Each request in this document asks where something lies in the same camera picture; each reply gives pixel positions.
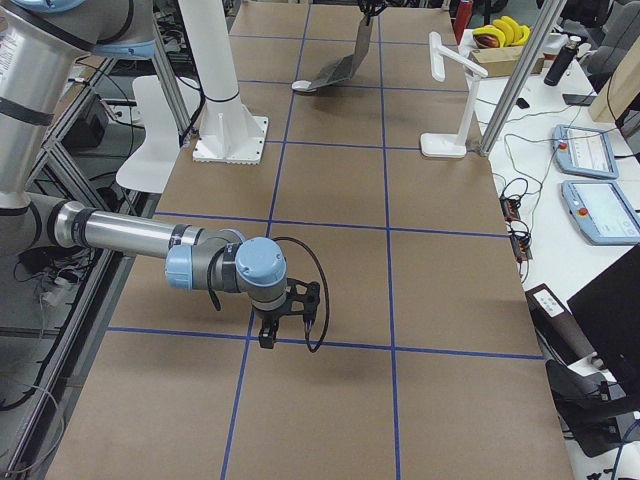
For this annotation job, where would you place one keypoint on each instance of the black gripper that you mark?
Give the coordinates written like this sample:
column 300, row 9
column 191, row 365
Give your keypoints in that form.
column 368, row 7
column 270, row 319

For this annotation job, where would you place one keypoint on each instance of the grey laptop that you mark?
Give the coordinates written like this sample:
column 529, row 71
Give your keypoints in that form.
column 345, row 68

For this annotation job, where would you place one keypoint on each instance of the white computer mouse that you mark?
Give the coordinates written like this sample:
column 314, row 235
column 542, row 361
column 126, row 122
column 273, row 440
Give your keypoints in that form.
column 302, row 86

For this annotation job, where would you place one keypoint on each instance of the cardboard box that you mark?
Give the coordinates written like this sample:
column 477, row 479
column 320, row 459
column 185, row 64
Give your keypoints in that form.
column 499, row 62

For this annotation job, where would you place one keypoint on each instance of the yellow toy bananas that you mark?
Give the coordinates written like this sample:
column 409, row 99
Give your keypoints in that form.
column 502, row 32

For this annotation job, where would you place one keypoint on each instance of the black bottle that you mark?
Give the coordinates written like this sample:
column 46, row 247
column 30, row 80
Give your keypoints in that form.
column 562, row 61

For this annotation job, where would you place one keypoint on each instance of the far blue teach pendant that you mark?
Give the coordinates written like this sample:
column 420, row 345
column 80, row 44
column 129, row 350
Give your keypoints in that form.
column 584, row 152

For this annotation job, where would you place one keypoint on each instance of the blue teach pendant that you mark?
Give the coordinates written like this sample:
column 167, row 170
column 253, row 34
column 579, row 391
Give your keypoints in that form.
column 601, row 211
column 584, row 152

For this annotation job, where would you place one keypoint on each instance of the near blue teach pendant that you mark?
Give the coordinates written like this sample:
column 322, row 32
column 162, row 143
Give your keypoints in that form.
column 601, row 211

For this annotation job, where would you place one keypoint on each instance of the black monitor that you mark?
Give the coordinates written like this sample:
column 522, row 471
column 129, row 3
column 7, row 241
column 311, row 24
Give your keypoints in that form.
column 607, row 312

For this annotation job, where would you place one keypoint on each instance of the aluminium frame post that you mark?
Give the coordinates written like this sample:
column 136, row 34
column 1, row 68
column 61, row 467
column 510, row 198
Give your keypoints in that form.
column 548, row 15

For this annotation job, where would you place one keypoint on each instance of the white camera mast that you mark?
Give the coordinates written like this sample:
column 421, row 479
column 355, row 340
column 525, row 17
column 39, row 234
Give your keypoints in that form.
column 228, row 132

